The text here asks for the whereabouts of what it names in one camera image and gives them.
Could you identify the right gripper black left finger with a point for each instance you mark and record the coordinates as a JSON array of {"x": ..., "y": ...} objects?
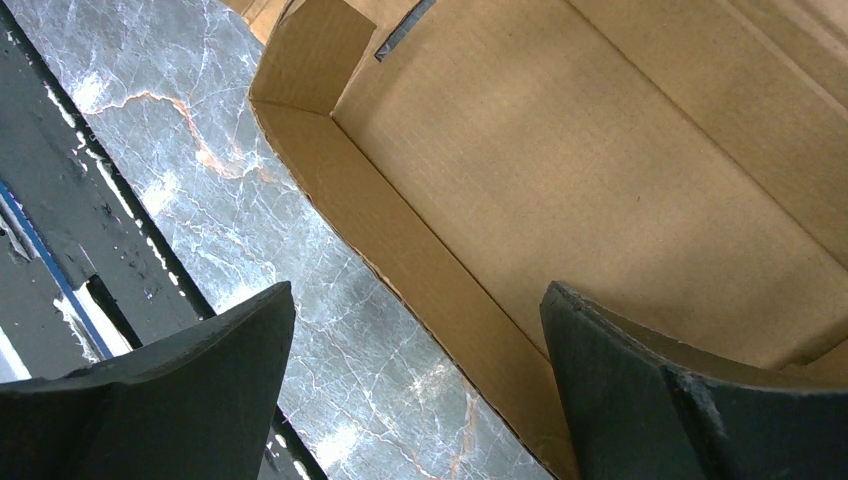
[{"x": 195, "y": 405}]

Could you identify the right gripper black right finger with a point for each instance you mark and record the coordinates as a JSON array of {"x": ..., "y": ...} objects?
[{"x": 642, "y": 405}]

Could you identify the cardboard box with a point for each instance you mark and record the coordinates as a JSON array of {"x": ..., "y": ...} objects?
[{"x": 683, "y": 164}]

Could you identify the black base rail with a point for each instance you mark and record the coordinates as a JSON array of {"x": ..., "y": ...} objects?
[{"x": 85, "y": 275}]

